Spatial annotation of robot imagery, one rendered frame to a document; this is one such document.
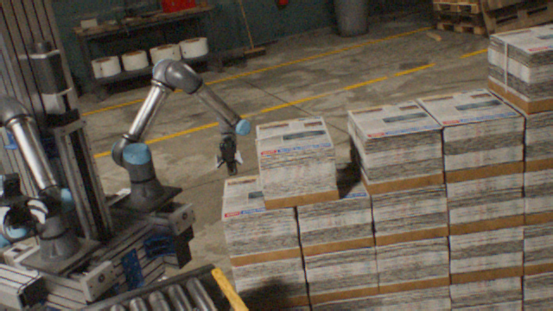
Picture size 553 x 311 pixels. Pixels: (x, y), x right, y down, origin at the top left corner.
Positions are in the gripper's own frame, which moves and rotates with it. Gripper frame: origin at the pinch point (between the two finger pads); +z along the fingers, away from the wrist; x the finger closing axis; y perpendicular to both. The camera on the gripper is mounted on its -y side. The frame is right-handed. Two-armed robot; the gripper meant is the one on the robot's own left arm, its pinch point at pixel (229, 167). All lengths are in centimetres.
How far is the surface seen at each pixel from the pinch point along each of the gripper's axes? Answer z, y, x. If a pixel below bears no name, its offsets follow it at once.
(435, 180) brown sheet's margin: 46, 0, 80
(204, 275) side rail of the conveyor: 78, -6, -9
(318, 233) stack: 45, -16, 33
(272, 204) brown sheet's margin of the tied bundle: 45.8, 0.5, 17.3
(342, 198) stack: 44, -2, 44
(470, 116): 40, 21, 95
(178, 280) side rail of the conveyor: 80, -5, -18
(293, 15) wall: -685, -45, 86
